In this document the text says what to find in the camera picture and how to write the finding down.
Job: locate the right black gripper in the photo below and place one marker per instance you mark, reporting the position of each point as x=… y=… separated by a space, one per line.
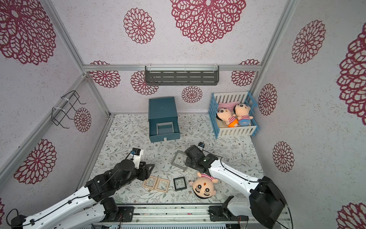
x=189 y=160

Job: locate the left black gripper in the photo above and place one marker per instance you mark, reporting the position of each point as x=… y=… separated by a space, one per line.
x=144 y=170

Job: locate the grey brooch box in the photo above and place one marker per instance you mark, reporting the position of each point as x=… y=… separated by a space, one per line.
x=165 y=128
x=179 y=160

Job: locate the teal drawer cabinet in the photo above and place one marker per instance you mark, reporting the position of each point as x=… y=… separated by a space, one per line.
x=162 y=110

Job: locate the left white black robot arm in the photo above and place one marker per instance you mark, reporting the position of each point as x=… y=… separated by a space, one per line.
x=91 y=203

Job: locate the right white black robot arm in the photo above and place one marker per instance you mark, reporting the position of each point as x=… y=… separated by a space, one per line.
x=263 y=199

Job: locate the wooden brooch box left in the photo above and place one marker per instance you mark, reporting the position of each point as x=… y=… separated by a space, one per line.
x=150 y=183

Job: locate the wooden brooch box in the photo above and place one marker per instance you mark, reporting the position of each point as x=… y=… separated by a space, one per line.
x=162 y=185
x=150 y=183

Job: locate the wooden brooch box right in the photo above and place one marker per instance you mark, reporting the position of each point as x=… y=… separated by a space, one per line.
x=162 y=185

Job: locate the small black brooch box near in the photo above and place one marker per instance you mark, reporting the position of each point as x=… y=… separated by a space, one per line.
x=179 y=183

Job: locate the plush doll striped hat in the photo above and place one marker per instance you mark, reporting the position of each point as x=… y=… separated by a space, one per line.
x=203 y=186

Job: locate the plush doll orange pants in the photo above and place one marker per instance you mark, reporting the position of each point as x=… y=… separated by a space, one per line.
x=227 y=117

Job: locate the blue white toy crib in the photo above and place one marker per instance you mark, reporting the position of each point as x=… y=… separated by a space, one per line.
x=219 y=127

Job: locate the pink crib blanket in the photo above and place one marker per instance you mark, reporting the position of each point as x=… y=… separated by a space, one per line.
x=230 y=106

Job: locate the plush doll blue pants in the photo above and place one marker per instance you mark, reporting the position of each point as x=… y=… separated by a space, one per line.
x=242 y=113

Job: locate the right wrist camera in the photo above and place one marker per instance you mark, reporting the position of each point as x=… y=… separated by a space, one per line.
x=201 y=146

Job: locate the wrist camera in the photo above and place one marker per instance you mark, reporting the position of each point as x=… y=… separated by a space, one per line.
x=135 y=156
x=201 y=146

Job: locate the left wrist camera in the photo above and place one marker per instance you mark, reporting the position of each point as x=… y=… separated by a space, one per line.
x=135 y=156

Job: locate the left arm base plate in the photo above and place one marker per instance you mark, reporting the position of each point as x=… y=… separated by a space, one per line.
x=124 y=214

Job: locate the aluminium front rail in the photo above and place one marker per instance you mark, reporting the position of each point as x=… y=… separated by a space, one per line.
x=175 y=216

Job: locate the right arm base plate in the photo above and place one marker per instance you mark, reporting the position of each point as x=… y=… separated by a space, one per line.
x=218 y=213

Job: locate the grey wall shelf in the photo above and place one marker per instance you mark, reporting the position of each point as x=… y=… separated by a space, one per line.
x=182 y=75

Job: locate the black wire wall rack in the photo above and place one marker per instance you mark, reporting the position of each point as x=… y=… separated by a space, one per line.
x=58 y=114

